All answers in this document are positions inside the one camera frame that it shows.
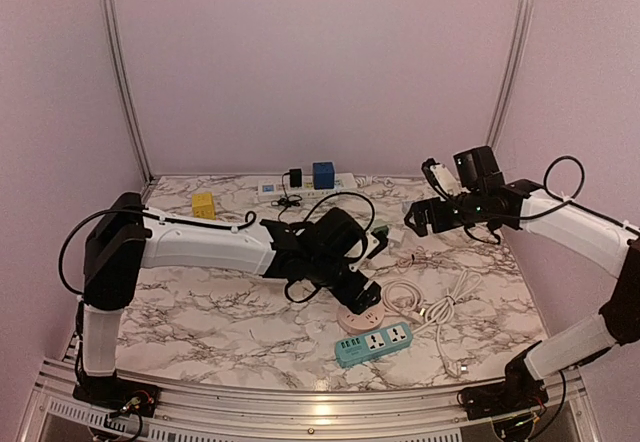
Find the pink round power socket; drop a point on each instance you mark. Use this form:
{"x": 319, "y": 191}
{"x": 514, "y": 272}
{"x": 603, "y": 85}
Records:
{"x": 369, "y": 320}

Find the white USB charger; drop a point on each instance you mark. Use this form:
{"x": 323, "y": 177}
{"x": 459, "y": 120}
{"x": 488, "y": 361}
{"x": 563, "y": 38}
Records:
{"x": 395, "y": 240}

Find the yellow cube power socket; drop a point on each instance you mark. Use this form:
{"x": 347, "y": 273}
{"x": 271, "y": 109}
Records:
{"x": 203, "y": 206}

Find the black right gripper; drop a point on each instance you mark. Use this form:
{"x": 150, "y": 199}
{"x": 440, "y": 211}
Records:
{"x": 418, "y": 209}

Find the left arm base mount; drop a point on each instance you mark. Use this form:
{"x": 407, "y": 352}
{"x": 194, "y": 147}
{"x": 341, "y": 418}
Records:
{"x": 113, "y": 392}

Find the aluminium frame post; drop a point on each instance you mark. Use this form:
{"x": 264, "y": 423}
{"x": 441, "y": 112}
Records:
{"x": 515, "y": 55}
{"x": 124, "y": 90}

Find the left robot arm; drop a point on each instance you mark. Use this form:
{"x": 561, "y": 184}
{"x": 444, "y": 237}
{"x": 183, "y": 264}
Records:
{"x": 130, "y": 236}

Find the green cube plug adapter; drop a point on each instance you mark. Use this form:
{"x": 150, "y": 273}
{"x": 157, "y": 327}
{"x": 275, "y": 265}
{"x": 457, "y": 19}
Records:
{"x": 380, "y": 228}

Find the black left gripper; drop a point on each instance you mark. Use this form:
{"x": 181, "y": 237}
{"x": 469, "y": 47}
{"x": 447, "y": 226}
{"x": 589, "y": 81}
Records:
{"x": 364, "y": 300}

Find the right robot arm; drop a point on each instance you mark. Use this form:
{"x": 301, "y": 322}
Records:
{"x": 555, "y": 237}

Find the black power adapter with cable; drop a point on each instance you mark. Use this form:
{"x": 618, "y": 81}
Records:
{"x": 292, "y": 179}

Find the blue cube power socket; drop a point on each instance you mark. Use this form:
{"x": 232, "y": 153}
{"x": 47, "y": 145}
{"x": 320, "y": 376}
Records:
{"x": 323, "y": 175}

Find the teal power strip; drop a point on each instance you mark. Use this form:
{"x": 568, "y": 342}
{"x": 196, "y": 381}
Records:
{"x": 366, "y": 347}

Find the right aluminium frame post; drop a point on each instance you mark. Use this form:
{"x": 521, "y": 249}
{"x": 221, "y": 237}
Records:
{"x": 515, "y": 55}

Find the white multicolour power strip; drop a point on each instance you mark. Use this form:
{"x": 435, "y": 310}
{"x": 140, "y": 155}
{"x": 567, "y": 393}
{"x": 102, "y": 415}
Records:
{"x": 273, "y": 188}

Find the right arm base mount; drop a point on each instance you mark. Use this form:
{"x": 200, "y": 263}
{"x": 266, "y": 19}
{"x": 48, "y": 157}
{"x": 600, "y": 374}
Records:
{"x": 517, "y": 391}

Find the aluminium front rail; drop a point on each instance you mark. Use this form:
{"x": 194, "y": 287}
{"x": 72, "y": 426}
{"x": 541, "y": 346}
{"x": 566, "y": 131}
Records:
{"x": 188, "y": 411}

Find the left aluminium frame post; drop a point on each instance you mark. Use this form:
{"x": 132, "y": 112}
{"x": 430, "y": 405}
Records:
{"x": 124, "y": 90}

